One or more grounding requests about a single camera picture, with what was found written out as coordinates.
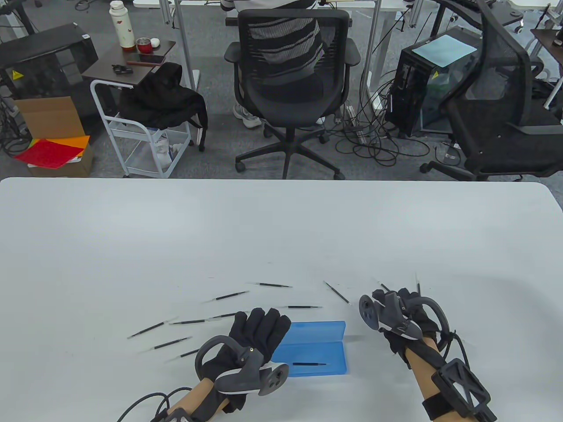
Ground black pen refills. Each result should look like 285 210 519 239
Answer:
127 282 294 362

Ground person's right forearm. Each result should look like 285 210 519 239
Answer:
405 341 478 422

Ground white plastic bag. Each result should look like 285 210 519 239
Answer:
151 127 189 173

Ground tangle of black cables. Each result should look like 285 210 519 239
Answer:
328 66 431 167

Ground black desk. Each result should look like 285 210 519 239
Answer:
433 0 525 27

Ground person's left hand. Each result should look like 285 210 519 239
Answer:
202 309 292 381

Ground white office desk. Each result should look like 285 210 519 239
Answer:
132 0 423 111

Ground black glove cable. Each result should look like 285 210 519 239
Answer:
117 386 195 422

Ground brown cardboard box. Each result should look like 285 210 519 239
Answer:
13 95 95 178

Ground brown desk with white leg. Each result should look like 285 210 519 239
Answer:
530 27 563 110

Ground red paper sheet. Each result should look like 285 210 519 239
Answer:
15 138 85 169

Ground white power strip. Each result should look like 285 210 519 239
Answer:
344 103 369 145

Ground black jacket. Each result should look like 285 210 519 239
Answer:
118 62 208 153

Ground person's right hand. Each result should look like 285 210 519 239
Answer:
372 288 441 365

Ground white rolling cart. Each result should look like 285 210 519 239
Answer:
90 78 193 179

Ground black mesh office chair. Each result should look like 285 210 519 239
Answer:
223 8 362 181

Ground blue translucent stationery box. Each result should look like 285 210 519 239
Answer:
272 321 348 378

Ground dark wooden side table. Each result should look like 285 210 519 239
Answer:
82 40 177 87

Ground white thermos bottle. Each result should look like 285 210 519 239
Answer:
109 0 136 51

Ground person's left forearm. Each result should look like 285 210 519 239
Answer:
167 378 248 422

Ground black office chair with headrest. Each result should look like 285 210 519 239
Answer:
419 0 563 182

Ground orange paper sheet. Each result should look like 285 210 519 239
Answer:
55 135 91 151

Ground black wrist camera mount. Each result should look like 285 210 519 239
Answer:
152 407 194 422
421 358 497 422

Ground black grey tracking controller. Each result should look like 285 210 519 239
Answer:
194 335 290 397
359 289 448 349

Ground black computer tower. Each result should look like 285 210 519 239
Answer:
385 25 482 138

